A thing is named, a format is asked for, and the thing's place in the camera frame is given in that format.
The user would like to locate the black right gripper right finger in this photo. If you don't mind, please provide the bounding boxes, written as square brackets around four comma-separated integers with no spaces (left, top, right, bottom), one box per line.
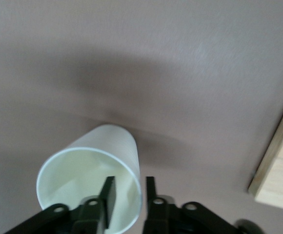
[142,175,235,234]

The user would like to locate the white plastic cup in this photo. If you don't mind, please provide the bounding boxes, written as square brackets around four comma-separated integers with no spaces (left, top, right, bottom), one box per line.
[36,124,142,234]

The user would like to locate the brown table cover mat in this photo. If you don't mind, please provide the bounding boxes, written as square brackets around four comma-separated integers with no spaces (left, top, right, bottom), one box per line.
[0,0,283,234]

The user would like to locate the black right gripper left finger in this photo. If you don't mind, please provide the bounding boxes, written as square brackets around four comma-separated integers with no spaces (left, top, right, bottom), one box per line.
[3,175,117,234]

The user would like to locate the wooden cutting board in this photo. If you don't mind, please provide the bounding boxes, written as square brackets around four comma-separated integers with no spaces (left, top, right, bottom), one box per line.
[247,85,283,215]

